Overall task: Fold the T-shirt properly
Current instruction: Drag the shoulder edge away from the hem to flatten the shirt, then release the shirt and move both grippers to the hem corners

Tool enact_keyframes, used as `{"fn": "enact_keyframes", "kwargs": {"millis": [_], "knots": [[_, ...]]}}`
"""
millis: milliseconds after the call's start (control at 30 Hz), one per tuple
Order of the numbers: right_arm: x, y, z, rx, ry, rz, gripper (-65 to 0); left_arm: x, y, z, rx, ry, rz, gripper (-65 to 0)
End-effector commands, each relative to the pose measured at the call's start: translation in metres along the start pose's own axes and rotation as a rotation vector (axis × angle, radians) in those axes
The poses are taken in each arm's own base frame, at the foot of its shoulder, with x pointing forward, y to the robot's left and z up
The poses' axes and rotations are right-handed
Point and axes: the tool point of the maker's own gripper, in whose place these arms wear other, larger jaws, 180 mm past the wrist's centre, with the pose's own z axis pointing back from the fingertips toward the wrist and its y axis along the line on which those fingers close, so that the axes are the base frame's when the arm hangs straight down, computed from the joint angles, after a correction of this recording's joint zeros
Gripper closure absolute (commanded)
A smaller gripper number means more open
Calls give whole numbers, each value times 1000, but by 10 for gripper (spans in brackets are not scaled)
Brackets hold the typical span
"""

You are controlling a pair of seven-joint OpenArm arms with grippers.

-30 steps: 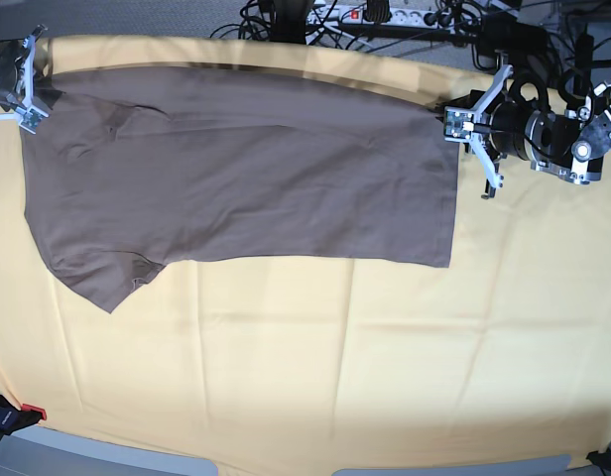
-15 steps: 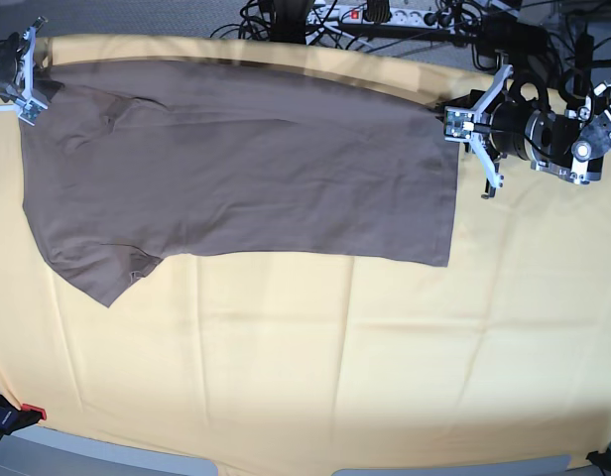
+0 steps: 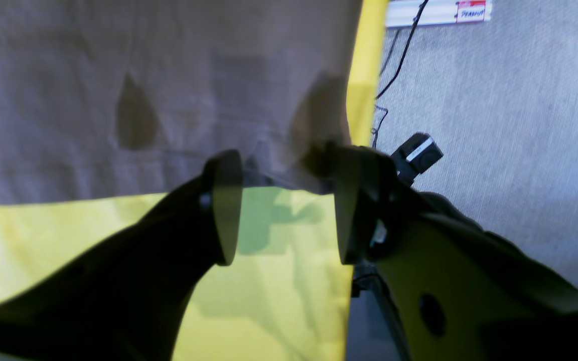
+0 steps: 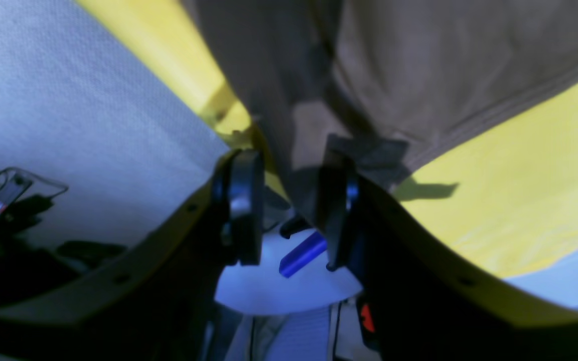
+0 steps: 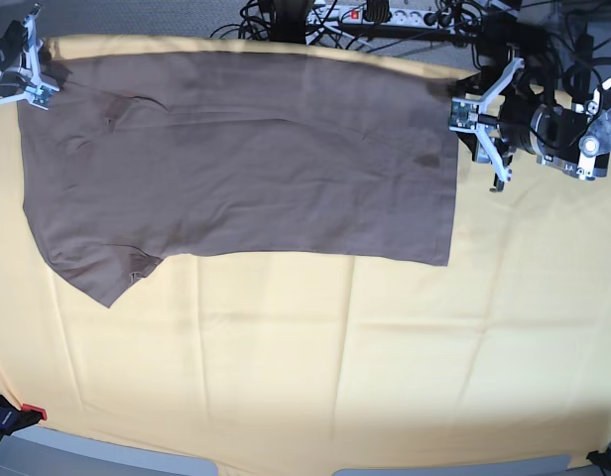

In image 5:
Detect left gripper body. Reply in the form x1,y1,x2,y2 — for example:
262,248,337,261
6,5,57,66
471,71,539,164

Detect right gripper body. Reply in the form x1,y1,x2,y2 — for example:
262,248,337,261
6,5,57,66
0,19,43,84

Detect brown T-shirt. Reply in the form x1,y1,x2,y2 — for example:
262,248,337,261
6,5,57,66
18,52,457,306

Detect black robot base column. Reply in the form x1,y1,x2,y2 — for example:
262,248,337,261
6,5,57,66
270,0,313,45

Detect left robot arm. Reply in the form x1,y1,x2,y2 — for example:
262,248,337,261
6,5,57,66
448,70,611,192

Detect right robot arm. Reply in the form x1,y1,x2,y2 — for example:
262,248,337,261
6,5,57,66
0,2,43,99

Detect black power adapter box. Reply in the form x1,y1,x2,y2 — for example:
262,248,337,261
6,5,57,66
475,16,549,57

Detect white power strip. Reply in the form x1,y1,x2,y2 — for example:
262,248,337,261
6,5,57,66
306,5,456,33

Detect blue red clamp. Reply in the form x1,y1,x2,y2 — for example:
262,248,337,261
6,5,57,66
0,395,47,442

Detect black clamp right corner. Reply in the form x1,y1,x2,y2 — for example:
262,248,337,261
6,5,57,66
586,448,611,476

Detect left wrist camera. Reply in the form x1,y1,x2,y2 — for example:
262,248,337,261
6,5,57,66
448,98,480,133

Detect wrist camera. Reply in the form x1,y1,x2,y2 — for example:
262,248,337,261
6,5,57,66
448,98,480,133
24,82,60,110

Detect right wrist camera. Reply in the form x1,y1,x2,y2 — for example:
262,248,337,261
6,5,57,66
24,82,60,110

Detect black post right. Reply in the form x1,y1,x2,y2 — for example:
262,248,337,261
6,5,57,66
573,22,594,101

